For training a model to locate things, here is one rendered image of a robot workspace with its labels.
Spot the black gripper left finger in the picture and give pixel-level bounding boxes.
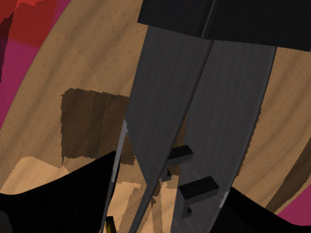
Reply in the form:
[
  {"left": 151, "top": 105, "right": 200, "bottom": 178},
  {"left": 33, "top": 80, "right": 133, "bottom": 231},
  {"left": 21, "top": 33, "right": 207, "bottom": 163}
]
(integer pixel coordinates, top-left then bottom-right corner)
[{"left": 0, "top": 151, "right": 117, "bottom": 233}]

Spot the wooden board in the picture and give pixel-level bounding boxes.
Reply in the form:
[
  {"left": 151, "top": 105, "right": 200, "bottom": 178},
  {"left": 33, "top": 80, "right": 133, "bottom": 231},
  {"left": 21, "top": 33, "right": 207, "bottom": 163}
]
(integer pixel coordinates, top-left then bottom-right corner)
[{"left": 0, "top": 0, "right": 311, "bottom": 233}]

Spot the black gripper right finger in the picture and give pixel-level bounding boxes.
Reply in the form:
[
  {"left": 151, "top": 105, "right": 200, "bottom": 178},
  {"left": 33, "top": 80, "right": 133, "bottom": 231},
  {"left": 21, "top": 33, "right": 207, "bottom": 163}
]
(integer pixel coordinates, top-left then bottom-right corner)
[{"left": 210, "top": 186, "right": 311, "bottom": 233}]

